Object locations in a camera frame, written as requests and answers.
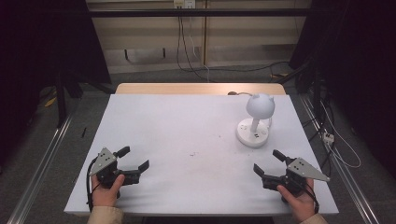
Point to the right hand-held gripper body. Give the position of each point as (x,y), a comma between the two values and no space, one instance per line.
(292,179)

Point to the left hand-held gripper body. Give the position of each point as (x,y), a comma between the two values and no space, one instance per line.
(107,171)

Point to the person's left hand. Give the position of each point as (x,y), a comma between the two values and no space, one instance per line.
(104,196)

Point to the person's right hand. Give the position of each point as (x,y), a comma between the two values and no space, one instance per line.
(300,205)

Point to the small black floor object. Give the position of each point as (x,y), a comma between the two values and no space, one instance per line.
(83,132)

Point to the white round desk lamp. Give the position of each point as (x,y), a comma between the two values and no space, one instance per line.
(260,107)

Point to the white power strip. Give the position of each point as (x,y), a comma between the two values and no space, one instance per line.
(328,137)

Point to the white table board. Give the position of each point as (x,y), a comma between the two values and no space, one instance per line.
(186,130)

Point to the yellow floor tape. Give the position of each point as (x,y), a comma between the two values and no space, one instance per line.
(49,102)

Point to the wooden table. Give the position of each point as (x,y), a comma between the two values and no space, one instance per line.
(186,88)

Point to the black curtain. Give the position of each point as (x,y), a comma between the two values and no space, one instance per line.
(37,46)
(358,62)

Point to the metal floor rail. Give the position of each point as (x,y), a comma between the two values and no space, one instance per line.
(348,180)
(40,169)

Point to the black stand post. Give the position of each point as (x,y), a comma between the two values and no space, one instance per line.
(61,99)

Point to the black horizontal frame bar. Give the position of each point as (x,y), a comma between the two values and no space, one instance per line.
(218,12)

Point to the white wall socket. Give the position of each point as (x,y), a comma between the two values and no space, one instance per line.
(185,3)

